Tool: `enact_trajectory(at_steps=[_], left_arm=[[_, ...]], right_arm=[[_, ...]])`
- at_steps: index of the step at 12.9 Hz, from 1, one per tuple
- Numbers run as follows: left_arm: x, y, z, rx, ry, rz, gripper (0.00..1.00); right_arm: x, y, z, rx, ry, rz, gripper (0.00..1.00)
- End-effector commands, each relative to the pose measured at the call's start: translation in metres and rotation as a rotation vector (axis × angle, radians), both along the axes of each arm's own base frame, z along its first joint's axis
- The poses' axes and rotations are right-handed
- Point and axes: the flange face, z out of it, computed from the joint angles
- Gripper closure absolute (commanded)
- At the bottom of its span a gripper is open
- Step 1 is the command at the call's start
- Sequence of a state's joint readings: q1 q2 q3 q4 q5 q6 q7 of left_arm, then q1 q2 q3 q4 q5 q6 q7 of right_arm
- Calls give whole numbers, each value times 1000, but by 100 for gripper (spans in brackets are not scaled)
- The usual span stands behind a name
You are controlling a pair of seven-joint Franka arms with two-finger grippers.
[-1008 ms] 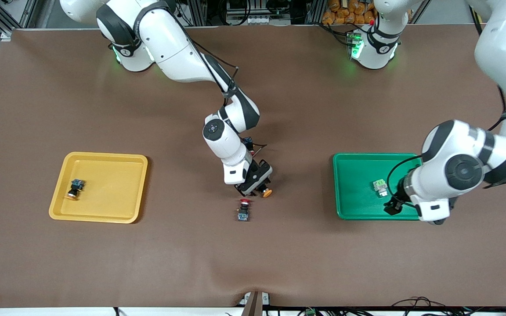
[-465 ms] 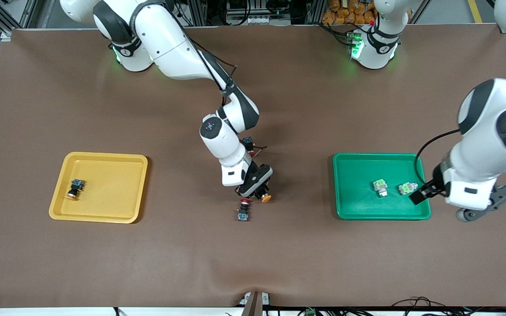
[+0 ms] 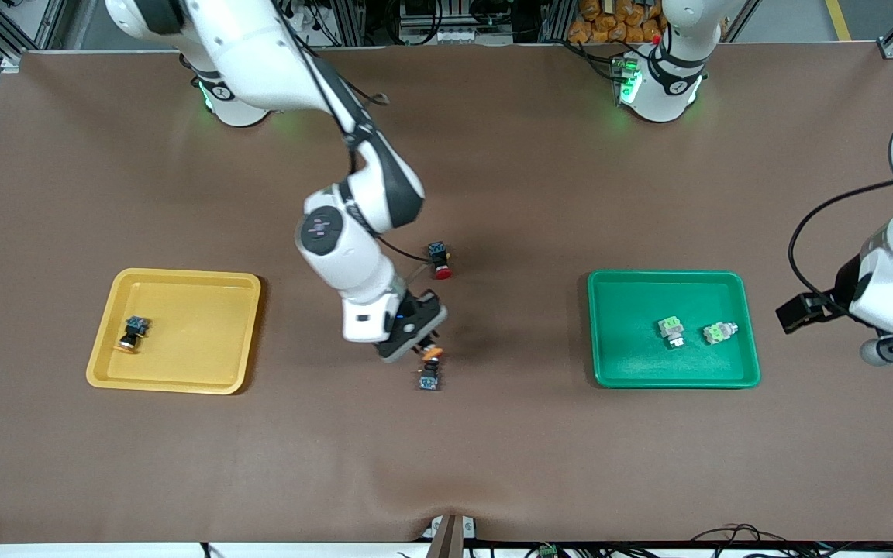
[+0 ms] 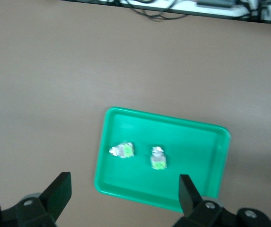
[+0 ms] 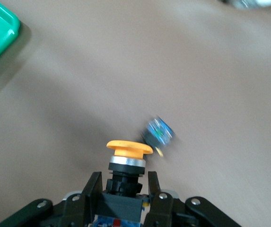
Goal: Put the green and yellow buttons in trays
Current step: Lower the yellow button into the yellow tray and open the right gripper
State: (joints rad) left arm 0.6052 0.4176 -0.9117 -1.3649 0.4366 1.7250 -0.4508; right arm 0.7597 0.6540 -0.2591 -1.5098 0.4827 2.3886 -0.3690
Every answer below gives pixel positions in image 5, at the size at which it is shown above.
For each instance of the yellow mushroom push button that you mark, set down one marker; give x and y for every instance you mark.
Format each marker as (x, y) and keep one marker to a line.
(130, 147)

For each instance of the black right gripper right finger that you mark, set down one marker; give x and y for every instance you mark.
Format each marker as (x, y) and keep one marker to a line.
(161, 208)

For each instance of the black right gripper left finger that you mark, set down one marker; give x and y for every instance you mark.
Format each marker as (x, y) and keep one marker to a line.
(88, 201)

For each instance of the red mushroom push button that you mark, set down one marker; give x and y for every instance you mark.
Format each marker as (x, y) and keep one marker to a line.
(160, 132)

